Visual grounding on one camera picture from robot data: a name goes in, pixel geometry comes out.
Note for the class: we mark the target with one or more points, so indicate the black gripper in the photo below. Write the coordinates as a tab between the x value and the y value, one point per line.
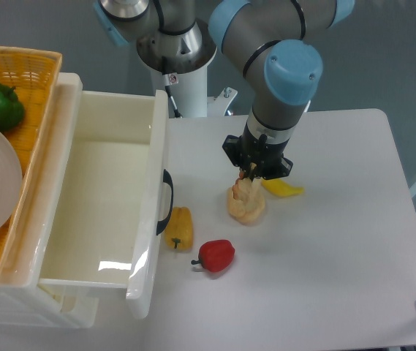
261	149

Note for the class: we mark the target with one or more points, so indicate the square toasted bread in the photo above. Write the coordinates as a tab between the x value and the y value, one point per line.
246	191

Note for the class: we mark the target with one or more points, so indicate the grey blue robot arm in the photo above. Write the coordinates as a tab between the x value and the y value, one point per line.
264	40

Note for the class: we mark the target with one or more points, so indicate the round bread roll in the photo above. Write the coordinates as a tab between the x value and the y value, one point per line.
246	211

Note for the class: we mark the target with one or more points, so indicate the open white upper drawer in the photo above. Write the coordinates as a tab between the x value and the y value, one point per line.
103	242

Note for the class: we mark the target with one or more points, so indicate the yellow banana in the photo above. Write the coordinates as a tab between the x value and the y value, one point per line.
281	188

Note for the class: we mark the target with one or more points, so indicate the red bell pepper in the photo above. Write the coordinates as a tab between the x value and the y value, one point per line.
215	256

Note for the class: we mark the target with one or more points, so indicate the yellow bell pepper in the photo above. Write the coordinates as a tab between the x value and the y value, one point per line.
179	233

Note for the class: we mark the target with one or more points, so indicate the yellow woven basket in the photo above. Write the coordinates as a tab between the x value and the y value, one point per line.
27	81

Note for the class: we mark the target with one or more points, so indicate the black drawer handle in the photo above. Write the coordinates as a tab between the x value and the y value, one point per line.
167	206

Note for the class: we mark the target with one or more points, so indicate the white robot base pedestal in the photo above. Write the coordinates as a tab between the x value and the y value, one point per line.
178	64

